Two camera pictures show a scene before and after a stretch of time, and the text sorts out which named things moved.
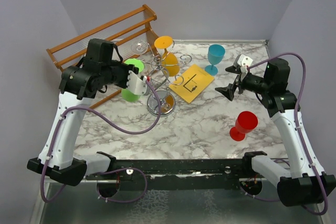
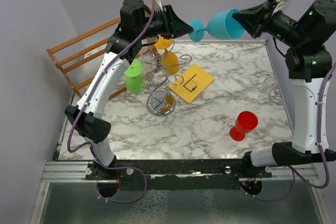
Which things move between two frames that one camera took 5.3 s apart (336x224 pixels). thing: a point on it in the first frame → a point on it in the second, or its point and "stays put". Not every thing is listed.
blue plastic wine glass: (216, 53) → (222, 25)
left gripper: (126, 67) → (174, 26)
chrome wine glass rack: (161, 103) stays put
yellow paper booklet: (190, 84) stays put
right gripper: (228, 91) → (256, 19)
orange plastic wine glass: (170, 63) stays put
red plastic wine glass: (246, 121) stays put
